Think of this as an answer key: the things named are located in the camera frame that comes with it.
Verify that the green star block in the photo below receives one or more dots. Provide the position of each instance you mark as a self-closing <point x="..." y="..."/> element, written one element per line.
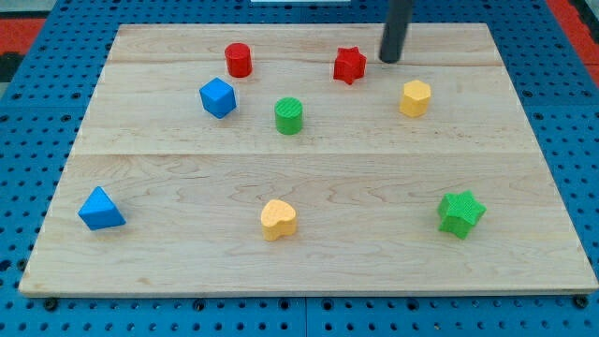
<point x="460" y="213"/>

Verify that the light wooden board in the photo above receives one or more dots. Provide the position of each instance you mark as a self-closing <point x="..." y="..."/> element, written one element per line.
<point x="365" y="179"/>

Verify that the yellow hexagon block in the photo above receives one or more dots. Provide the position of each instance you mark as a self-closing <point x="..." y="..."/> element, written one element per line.
<point x="416" y="96"/>

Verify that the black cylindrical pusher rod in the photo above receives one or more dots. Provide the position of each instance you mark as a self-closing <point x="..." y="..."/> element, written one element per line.
<point x="399" y="15"/>

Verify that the blue triangle block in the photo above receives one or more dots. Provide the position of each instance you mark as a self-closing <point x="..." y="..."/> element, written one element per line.
<point x="99" y="211"/>

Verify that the red cylinder block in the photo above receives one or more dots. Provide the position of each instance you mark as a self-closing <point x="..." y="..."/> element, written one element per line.
<point x="238" y="60"/>

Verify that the blue cube block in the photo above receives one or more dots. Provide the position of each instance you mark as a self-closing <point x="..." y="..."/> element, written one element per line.
<point x="218" y="98"/>

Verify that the yellow heart block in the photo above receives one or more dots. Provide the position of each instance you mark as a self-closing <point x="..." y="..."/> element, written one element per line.
<point x="278" y="218"/>

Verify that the green cylinder block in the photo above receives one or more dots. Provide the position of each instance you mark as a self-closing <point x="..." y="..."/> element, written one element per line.
<point x="288" y="115"/>

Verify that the red star block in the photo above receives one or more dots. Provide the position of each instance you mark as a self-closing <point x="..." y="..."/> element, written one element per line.
<point x="349" y="65"/>

